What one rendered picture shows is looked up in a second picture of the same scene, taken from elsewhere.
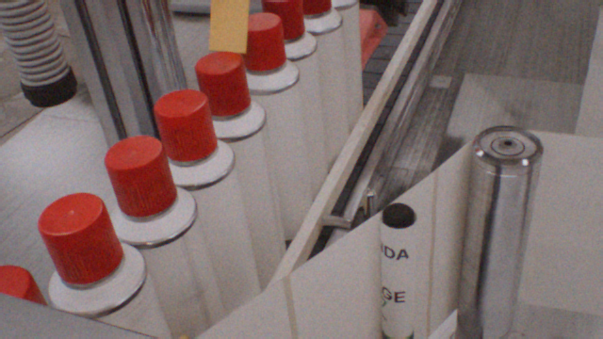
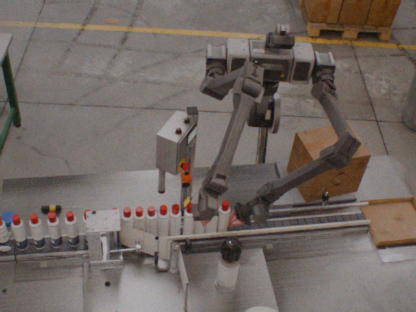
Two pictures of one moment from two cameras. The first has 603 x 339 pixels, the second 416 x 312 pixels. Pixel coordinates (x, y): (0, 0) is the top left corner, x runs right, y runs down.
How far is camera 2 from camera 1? 2.22 m
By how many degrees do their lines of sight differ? 39
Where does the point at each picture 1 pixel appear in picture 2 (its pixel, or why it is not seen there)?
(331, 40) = not seen: hidden behind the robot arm
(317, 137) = (198, 227)
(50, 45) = (162, 187)
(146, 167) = (149, 211)
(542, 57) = (297, 266)
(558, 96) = (259, 269)
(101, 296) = (136, 217)
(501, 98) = (252, 258)
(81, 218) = (138, 210)
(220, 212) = (160, 221)
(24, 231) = (171, 192)
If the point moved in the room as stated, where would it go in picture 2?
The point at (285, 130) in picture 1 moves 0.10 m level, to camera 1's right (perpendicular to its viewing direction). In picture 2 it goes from (186, 221) to (198, 236)
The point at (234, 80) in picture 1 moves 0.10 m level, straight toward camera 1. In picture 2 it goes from (173, 210) to (155, 221)
